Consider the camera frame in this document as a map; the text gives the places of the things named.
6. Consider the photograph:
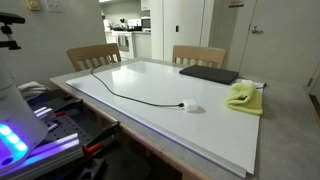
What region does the black charging cable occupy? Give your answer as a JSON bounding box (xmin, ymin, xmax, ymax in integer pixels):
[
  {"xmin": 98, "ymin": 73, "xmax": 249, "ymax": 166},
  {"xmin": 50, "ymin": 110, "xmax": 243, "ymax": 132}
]
[{"xmin": 90, "ymin": 65, "xmax": 185, "ymax": 109}]

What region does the white power adapter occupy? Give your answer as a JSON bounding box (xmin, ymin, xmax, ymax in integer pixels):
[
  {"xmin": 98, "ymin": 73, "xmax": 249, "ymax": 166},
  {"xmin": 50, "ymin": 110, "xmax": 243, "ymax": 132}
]
[{"xmin": 183, "ymin": 99, "xmax": 198, "ymax": 112}]

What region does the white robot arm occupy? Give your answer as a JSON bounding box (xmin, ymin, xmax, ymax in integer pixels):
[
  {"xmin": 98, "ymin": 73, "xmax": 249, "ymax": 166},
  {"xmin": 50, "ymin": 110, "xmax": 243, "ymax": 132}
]
[{"xmin": 0, "ymin": 61, "xmax": 48, "ymax": 173}]

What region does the white board mat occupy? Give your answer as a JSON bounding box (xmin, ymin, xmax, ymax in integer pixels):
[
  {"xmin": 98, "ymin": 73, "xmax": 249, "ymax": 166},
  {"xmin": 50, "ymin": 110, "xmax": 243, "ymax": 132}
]
[{"xmin": 66, "ymin": 61, "xmax": 260, "ymax": 177}]

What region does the right wooden chair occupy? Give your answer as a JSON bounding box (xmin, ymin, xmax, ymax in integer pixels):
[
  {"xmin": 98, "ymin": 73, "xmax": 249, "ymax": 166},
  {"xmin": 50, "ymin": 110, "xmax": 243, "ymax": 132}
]
[{"xmin": 172, "ymin": 45, "xmax": 226, "ymax": 69}]

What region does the wooden chair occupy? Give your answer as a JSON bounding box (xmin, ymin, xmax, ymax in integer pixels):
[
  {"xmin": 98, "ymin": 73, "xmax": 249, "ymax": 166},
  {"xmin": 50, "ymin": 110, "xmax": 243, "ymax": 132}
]
[
  {"xmin": 172, "ymin": 45, "xmax": 226, "ymax": 69},
  {"xmin": 66, "ymin": 43, "xmax": 122, "ymax": 71}
]

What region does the white stove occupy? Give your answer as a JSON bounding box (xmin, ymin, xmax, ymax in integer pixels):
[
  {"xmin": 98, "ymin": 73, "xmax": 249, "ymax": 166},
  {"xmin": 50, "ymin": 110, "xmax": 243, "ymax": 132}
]
[{"xmin": 112, "ymin": 18, "xmax": 136, "ymax": 59}]

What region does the black laptop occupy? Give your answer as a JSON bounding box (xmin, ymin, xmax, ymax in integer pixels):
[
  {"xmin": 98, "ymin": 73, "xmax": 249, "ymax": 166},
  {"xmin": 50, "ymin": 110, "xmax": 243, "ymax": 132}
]
[{"xmin": 179, "ymin": 65, "xmax": 239, "ymax": 85}]

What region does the yellow folded cloth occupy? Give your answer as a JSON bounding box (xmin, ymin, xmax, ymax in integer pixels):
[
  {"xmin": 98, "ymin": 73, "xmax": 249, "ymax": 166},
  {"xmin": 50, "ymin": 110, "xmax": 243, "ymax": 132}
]
[{"xmin": 225, "ymin": 83, "xmax": 263, "ymax": 115}]

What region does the left wooden chair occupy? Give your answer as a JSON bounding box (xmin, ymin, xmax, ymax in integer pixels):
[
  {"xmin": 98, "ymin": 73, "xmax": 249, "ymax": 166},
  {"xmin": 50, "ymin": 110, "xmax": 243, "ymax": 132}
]
[{"xmin": 66, "ymin": 43, "xmax": 122, "ymax": 71}]

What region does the orange handled clamp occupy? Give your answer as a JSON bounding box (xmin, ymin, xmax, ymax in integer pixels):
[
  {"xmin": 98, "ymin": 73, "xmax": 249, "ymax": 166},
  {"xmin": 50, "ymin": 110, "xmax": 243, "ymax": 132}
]
[{"xmin": 82, "ymin": 122, "xmax": 120, "ymax": 156}]

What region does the aluminium rail frame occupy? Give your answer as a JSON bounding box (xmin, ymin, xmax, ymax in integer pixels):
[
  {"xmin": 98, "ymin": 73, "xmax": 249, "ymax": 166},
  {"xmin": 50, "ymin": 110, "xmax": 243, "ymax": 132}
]
[{"xmin": 0, "ymin": 133, "xmax": 83, "ymax": 180}]

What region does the camera on tripod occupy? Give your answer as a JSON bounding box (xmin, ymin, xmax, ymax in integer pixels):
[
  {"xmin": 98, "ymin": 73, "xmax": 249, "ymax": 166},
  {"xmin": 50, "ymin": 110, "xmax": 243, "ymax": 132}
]
[{"xmin": 0, "ymin": 12, "xmax": 25, "ymax": 50}]

